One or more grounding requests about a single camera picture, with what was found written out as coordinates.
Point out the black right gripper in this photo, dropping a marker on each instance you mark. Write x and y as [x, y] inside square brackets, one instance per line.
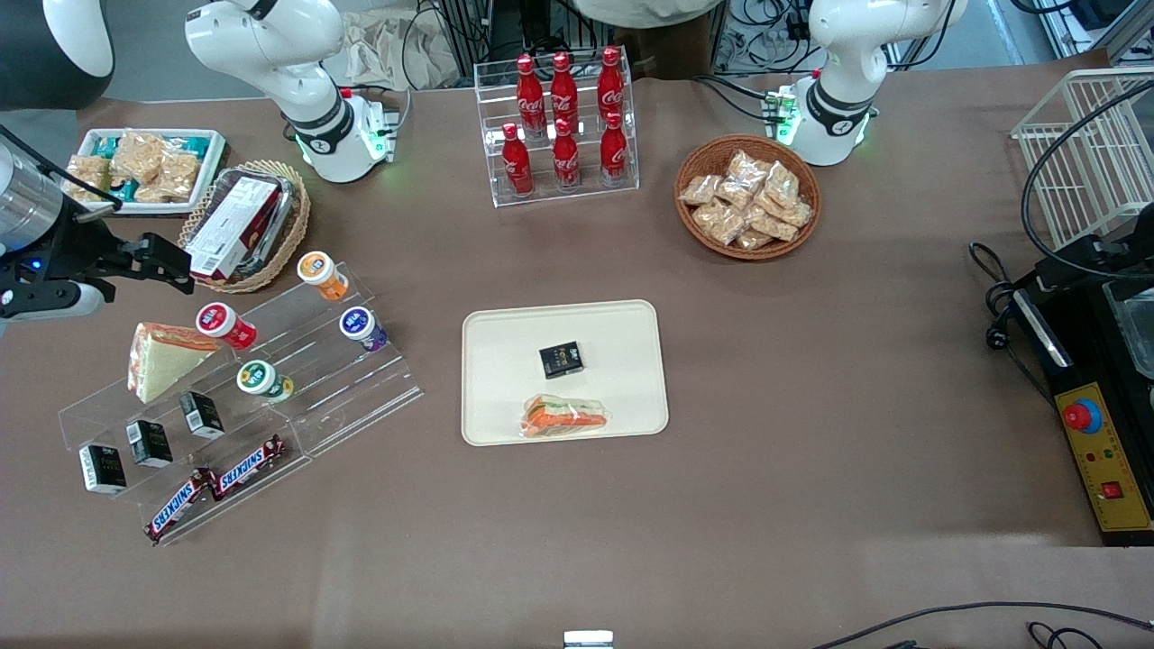
[65, 248]

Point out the green gum canister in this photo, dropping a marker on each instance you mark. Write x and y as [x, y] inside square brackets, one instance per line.
[263, 380]

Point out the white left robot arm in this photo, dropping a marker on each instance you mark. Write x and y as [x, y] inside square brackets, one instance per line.
[847, 36]

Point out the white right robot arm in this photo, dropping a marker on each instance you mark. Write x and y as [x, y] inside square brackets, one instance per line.
[297, 54]

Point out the red gum canister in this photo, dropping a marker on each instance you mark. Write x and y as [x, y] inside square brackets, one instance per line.
[225, 324]

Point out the orange gum canister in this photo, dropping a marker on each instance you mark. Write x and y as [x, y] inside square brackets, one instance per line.
[321, 274]

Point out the purple gum canister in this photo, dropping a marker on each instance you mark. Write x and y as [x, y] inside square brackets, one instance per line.
[362, 328]

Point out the cream plastic tray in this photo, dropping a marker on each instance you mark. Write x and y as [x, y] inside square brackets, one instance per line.
[613, 361]

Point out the white and maroon carton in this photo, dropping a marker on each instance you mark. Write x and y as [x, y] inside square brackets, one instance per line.
[230, 230]

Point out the clear bag of rice snacks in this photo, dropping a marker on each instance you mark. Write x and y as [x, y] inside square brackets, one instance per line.
[88, 176]
[171, 176]
[140, 155]

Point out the wrapped triangular white sandwich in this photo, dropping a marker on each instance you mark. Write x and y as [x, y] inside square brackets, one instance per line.
[162, 361]

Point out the white rectangular serving dish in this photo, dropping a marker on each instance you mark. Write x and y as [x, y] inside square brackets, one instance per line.
[212, 162]

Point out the oval light wicker basket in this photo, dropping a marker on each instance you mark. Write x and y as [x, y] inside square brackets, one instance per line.
[288, 243]

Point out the teal snack packet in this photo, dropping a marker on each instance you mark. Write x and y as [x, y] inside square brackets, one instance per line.
[106, 146]

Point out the black white-label small box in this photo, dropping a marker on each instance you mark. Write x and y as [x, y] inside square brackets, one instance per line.
[103, 469]
[202, 415]
[150, 443]

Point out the clear acrylic stepped shelf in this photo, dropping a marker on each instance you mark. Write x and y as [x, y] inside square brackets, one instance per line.
[343, 397]

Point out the Snickers chocolate bar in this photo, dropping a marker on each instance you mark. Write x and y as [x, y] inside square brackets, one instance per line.
[178, 507]
[248, 467]

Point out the red Coca-Cola bottle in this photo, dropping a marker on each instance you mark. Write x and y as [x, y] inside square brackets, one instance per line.
[530, 95]
[563, 90]
[614, 155]
[610, 86]
[566, 160]
[517, 167]

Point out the black gold-print small box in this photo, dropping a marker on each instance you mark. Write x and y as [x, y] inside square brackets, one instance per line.
[561, 361]

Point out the wrapped orange-filling sandwich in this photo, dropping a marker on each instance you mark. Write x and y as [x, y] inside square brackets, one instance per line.
[563, 417]

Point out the clear acrylic bottle rack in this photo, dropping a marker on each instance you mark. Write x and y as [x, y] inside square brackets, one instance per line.
[586, 194]

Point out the round brown wicker basket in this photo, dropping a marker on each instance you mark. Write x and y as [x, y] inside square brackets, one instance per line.
[699, 243]

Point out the clear bag of crackers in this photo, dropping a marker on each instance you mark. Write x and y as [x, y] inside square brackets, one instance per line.
[773, 225]
[700, 189]
[737, 193]
[754, 240]
[748, 167]
[728, 227]
[710, 214]
[783, 182]

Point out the person in white clothing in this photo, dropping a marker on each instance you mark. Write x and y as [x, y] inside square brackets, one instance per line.
[645, 11]

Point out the small silver white object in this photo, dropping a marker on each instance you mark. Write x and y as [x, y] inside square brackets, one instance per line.
[588, 640]

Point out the black control box yellow panel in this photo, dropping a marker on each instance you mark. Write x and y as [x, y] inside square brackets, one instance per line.
[1077, 361]

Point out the red emergency stop button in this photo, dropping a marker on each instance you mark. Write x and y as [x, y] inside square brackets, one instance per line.
[1080, 416]

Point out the black device with clamp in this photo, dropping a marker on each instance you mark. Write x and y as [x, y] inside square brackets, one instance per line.
[1095, 257]

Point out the clear plastic container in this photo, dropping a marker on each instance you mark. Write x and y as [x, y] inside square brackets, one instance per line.
[1134, 324]

